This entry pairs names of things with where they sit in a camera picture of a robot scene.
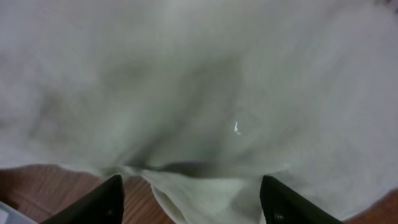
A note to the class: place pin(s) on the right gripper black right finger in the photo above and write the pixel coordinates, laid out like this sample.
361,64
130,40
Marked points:
282,205

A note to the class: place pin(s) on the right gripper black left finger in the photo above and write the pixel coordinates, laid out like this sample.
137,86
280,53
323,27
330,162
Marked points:
103,205

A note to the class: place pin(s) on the cream garment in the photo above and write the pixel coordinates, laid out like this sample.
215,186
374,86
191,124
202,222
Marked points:
204,98

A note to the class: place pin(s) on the clear plastic storage container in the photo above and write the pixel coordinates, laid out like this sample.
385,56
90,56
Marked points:
12,216

